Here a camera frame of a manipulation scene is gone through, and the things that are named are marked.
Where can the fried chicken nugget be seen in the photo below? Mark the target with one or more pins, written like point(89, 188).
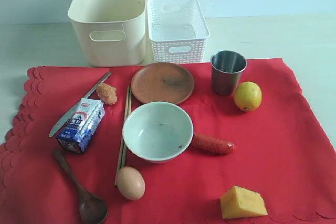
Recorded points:
point(107, 93)

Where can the cream plastic storage bin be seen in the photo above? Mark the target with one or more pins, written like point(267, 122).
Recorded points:
point(110, 32)

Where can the left wooden chopstick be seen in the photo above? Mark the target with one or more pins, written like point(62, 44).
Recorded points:
point(120, 157)

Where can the yellow cheese wedge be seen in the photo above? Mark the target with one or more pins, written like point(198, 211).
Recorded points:
point(240, 202)

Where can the stainless steel cup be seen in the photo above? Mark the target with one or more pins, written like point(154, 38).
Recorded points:
point(227, 68)

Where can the brown round plate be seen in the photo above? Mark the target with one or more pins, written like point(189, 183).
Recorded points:
point(162, 81)

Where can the blue white milk carton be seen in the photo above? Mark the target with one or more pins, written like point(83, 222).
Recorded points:
point(80, 128)

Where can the yellow lemon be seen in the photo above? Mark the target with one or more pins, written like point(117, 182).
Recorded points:
point(247, 96)

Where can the brown egg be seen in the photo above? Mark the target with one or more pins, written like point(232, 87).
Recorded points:
point(130, 183)

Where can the red scalloped tablecloth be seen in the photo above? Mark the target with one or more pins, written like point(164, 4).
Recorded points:
point(281, 152)

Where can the dark wooden spoon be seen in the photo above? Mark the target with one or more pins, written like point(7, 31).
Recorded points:
point(92, 209)

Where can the pale green bowl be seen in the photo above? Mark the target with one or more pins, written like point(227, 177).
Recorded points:
point(158, 132)

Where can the white perforated plastic basket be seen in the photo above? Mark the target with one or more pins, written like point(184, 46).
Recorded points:
point(177, 30)

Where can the red sausage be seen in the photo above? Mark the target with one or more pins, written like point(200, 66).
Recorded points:
point(212, 144)

